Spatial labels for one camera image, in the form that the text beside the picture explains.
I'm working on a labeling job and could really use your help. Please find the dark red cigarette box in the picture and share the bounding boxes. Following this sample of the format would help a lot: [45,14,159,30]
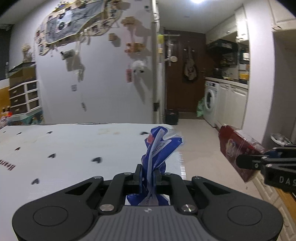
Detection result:
[218,125,267,183]

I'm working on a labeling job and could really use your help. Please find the blue white plastic wrapper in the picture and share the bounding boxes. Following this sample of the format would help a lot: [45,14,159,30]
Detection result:
[126,126,183,206]

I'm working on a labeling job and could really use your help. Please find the dark bin with white bag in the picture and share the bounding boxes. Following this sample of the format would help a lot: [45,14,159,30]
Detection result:
[270,133,292,146]

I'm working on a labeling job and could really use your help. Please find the white kitchen cabinets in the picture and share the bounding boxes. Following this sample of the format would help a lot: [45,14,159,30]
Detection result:
[216,81,248,129]

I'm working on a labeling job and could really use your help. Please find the black floor box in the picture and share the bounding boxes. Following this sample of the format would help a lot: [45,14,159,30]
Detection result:
[165,109,179,126]

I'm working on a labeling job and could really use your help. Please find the green plastic bag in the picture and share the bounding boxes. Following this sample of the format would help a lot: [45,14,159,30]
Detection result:
[196,98,205,118]

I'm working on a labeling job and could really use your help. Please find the white washing machine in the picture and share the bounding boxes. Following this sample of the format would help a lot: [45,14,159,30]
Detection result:
[204,80,219,127]

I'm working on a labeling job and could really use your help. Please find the pink hanging tag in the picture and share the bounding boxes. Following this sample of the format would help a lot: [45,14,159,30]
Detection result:
[126,67,132,83]

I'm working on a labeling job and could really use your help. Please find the hanging dark bag on door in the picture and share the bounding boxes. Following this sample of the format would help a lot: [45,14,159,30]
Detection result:
[184,47,198,82]

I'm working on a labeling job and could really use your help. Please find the brown wooden door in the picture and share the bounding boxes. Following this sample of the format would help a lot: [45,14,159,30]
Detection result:
[165,30,214,113]

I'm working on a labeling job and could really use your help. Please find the white drawer cabinet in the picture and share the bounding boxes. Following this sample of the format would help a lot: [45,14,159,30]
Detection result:
[9,80,41,115]

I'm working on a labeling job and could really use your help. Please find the glass fish tank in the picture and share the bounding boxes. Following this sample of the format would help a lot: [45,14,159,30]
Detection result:
[9,62,37,88]

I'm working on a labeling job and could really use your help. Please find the dried flower vase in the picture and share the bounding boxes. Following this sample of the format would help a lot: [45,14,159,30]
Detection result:
[21,43,32,63]

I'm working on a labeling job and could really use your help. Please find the white fluffy wall toy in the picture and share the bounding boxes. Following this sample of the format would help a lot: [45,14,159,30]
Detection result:
[132,60,146,74]

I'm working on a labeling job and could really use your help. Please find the panda wall hanging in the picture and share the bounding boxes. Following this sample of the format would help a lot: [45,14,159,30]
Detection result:
[45,1,104,44]

